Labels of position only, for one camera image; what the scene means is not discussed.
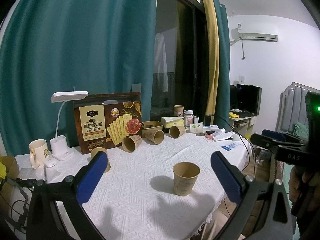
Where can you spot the white desk lamp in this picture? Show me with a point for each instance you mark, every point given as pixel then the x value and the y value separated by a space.
pixel 64 130

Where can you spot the small lying paper cup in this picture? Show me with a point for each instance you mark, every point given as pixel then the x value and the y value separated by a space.
pixel 176 131

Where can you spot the upright paper cup at back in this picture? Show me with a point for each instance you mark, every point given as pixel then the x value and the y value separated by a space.
pixel 178 110

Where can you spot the lying patterned paper cup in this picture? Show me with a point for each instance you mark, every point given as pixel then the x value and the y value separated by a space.
pixel 155 136

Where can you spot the white air conditioner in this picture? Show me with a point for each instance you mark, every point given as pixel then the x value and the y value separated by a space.
pixel 255 31

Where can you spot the teal curtain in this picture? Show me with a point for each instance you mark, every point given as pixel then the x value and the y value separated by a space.
pixel 48 46

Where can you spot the blue card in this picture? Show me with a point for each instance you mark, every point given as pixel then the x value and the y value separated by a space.
pixel 229 147

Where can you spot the cream cartoon mug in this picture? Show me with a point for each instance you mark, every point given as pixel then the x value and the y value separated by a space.
pixel 38 153

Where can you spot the upside-down brown paper cup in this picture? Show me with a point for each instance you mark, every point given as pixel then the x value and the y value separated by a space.
pixel 99 155

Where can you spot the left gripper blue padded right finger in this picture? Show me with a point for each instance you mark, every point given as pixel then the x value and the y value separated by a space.
pixel 228 175

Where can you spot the brown cracker box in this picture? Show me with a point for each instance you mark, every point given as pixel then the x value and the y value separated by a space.
pixel 104 120

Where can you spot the yellow tissue box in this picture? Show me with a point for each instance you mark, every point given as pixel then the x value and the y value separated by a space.
pixel 168 122

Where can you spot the black monitor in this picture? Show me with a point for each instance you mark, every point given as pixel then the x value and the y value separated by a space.
pixel 245 99

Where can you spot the white earbuds case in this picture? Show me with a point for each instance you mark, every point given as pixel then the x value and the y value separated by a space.
pixel 49 163

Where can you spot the white green paper cup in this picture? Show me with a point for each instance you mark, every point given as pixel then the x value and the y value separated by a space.
pixel 196 128

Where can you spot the grey padded headboard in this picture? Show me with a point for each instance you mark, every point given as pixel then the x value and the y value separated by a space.
pixel 292 116

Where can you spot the yellow curtain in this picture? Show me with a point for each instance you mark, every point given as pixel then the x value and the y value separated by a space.
pixel 213 53

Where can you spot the brown paper bowl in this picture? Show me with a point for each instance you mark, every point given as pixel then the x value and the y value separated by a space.
pixel 150 126

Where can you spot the white embossed tablecloth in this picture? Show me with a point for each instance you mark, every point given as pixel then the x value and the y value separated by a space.
pixel 135 198

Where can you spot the lying brown paper cup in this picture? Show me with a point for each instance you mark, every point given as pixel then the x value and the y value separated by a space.
pixel 131 143

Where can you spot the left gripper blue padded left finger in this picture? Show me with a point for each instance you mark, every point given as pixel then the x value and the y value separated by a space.
pixel 86 181

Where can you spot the white lidded jar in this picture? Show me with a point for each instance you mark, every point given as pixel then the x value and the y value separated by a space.
pixel 188 117

